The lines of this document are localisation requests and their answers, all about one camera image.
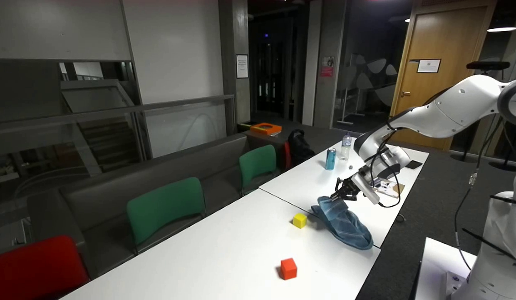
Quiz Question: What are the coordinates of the red chair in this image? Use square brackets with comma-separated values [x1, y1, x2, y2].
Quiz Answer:
[0, 233, 90, 300]

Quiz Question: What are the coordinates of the yellow cube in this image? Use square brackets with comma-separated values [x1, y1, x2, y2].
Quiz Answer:
[290, 211, 308, 230]

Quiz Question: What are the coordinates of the black backpack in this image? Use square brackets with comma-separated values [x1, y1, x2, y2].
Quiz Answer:
[281, 128, 316, 168]

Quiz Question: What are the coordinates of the white wall notice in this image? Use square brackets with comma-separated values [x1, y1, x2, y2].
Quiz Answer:
[235, 53, 250, 80]

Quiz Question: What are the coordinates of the paper notebook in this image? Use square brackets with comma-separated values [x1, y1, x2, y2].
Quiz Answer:
[379, 180, 406, 200]

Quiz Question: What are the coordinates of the green chair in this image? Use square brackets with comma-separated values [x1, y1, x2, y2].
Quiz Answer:
[125, 175, 206, 248]
[238, 143, 280, 193]

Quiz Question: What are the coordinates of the orange box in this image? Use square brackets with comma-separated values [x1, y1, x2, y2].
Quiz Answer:
[248, 121, 283, 138]

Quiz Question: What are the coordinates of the wooden door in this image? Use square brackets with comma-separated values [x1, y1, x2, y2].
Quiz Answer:
[388, 0, 496, 153]

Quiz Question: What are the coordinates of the black camera on stand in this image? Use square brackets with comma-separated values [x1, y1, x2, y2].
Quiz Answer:
[466, 60, 511, 80]

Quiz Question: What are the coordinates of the clear water bottle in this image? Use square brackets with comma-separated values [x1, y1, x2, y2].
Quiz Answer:
[338, 133, 356, 170]

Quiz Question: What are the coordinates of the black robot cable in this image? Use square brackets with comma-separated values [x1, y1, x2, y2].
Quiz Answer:
[453, 116, 504, 275]

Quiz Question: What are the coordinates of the grey metal railing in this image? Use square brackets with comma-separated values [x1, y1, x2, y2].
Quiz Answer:
[0, 93, 236, 135]

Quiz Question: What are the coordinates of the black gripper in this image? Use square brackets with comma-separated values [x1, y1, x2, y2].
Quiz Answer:
[330, 175, 364, 203]

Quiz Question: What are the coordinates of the white door sign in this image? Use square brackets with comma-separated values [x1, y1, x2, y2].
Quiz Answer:
[416, 58, 443, 75]

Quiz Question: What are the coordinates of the blue checked cloth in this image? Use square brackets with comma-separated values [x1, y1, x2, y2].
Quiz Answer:
[308, 195, 374, 251]

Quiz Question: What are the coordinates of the grey couch bench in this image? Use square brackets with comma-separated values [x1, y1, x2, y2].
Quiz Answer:
[27, 130, 288, 271]

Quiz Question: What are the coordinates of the orange cube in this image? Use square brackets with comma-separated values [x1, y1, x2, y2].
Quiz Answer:
[278, 256, 300, 281]

